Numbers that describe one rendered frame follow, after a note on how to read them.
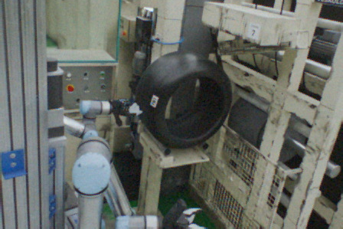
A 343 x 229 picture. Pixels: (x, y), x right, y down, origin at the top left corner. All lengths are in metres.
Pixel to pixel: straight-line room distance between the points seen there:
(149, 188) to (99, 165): 1.62
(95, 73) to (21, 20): 1.37
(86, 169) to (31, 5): 0.54
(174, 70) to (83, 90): 0.89
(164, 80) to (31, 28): 0.88
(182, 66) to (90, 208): 0.99
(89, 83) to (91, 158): 1.46
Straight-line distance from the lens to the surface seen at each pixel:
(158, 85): 1.84
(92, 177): 1.09
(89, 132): 1.73
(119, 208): 1.38
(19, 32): 1.19
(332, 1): 1.92
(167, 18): 2.15
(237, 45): 2.15
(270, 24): 1.80
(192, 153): 2.28
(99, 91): 2.54
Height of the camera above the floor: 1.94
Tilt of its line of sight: 21 degrees down
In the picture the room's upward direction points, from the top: 7 degrees clockwise
